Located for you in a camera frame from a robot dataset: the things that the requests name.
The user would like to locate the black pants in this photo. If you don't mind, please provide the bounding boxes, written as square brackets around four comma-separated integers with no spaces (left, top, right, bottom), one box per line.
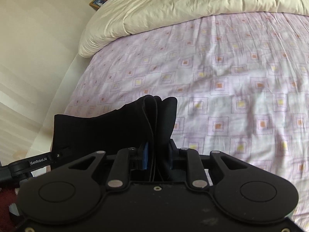
[50,95,181,182]

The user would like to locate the pink patterned bed sheet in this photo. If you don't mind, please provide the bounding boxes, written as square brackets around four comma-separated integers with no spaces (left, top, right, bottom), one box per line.
[65,13,308,231]

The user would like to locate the cream duvet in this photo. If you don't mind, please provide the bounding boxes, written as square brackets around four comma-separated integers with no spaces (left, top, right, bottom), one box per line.
[79,0,308,58]

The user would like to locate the white bed frame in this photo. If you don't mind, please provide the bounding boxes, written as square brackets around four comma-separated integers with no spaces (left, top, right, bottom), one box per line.
[26,55,91,158]

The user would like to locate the wooden photo frame left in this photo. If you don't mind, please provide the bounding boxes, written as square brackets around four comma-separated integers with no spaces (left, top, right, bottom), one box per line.
[89,0,107,10]

